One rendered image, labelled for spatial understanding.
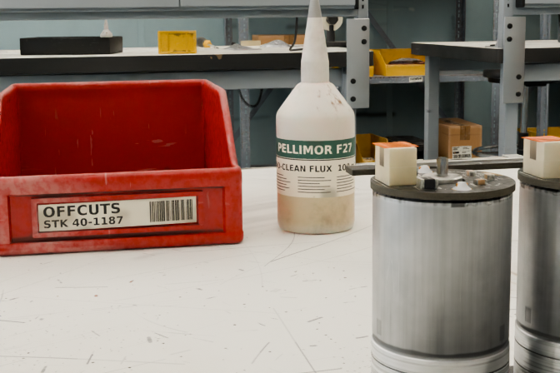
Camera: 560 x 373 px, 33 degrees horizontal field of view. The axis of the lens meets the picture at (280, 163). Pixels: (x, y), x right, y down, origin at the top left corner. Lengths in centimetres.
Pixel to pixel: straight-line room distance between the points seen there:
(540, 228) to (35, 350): 15
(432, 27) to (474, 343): 466
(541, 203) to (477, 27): 474
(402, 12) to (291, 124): 437
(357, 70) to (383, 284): 234
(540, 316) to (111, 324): 15
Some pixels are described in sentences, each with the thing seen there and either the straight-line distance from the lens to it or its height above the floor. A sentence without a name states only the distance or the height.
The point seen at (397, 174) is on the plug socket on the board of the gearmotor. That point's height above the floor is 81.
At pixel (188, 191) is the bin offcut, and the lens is 38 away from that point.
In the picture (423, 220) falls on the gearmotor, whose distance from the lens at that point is 16.
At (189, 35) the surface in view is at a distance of 248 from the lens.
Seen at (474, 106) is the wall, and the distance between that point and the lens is 492.
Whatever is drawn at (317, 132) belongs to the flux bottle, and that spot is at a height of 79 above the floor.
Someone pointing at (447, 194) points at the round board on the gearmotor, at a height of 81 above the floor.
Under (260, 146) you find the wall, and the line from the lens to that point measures 461.
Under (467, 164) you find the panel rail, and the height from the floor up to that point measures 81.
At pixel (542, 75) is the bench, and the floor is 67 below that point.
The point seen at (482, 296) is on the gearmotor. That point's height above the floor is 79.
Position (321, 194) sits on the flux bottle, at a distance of 39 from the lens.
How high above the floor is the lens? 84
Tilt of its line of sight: 9 degrees down
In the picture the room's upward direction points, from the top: 1 degrees counter-clockwise
